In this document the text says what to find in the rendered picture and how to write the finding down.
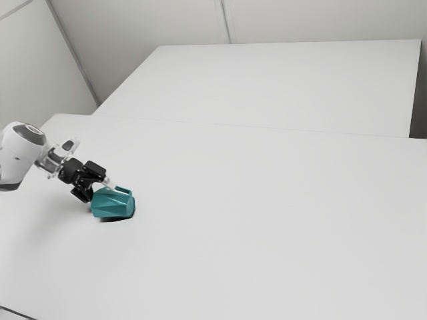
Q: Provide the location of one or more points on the teal faceted mug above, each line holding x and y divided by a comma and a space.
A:
113, 204

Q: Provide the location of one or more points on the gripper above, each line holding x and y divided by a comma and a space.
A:
81, 175

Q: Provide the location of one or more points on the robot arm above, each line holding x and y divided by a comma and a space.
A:
20, 150

